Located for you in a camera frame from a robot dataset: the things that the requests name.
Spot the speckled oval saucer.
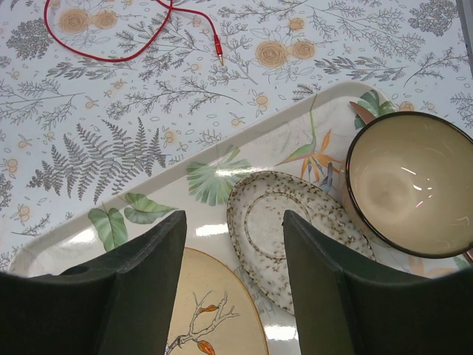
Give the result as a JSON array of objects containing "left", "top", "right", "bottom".
[{"left": 226, "top": 171, "right": 375, "bottom": 314}]

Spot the beige bird plate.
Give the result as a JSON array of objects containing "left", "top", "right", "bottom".
[{"left": 165, "top": 248, "right": 269, "bottom": 355}]

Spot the cream bowl with dark rim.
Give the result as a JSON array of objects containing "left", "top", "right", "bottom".
[{"left": 339, "top": 112, "right": 472, "bottom": 259}]

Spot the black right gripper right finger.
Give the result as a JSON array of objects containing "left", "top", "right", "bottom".
[{"left": 282, "top": 211, "right": 472, "bottom": 354}]

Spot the red headphone cable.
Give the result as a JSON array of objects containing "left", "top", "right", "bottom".
[{"left": 44, "top": 0, "right": 225, "bottom": 67}]

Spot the floral tablecloth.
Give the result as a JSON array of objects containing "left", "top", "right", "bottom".
[{"left": 1, "top": 1, "right": 472, "bottom": 271}]

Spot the floral serving tray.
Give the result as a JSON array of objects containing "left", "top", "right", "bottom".
[{"left": 7, "top": 81, "right": 473, "bottom": 355}]

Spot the copper knife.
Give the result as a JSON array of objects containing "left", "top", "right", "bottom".
[{"left": 350, "top": 101, "right": 376, "bottom": 124}]

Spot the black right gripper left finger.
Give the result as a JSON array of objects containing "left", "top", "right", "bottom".
[{"left": 1, "top": 210, "right": 187, "bottom": 354}]

